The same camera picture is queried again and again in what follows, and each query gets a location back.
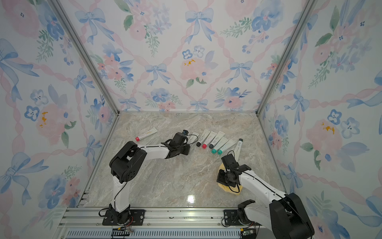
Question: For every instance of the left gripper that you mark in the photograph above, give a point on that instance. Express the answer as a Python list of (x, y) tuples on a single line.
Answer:
[(187, 147)]

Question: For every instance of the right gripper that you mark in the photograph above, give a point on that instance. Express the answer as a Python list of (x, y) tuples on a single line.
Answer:
[(220, 179)]

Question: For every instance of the yellow cleaning cloth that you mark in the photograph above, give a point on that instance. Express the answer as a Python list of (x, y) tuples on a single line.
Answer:
[(221, 178)]

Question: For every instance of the pink cap toothpaste tube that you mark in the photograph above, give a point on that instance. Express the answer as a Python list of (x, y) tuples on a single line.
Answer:
[(209, 139), (146, 134)]

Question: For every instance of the black cap toothpaste tube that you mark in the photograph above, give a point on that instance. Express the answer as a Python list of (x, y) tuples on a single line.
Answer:
[(202, 138)]

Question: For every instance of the teal cap toothpaste tube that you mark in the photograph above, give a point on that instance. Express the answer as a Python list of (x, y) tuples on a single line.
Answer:
[(226, 146), (219, 145)]

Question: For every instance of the teal cap toothpaste tube back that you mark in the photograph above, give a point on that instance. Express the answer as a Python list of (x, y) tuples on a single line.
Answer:
[(219, 145)]

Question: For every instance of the dark green cap toothpaste tube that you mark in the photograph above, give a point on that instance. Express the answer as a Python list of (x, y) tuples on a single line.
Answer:
[(216, 139)]

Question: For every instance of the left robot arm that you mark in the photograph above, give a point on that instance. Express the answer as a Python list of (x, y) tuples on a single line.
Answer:
[(126, 164)]

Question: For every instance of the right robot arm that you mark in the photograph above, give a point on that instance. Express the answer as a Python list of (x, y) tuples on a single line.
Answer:
[(283, 214)]

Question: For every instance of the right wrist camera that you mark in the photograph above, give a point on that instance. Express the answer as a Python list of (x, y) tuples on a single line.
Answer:
[(229, 162)]

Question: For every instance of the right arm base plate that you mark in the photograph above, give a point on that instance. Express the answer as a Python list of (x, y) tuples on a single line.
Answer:
[(237, 217)]

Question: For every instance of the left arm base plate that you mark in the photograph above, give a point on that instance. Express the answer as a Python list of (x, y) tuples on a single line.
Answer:
[(134, 218)]

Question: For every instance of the aluminium front rail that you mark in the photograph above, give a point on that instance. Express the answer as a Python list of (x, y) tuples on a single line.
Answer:
[(157, 223)]

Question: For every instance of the left aluminium frame post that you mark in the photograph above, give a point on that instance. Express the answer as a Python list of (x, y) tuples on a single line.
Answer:
[(69, 28)]

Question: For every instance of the aluminium frame post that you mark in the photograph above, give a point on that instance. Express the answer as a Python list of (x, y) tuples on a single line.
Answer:
[(304, 17), (69, 28)]

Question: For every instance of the right aluminium frame post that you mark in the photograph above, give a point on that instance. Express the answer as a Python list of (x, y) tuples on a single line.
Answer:
[(304, 17)]

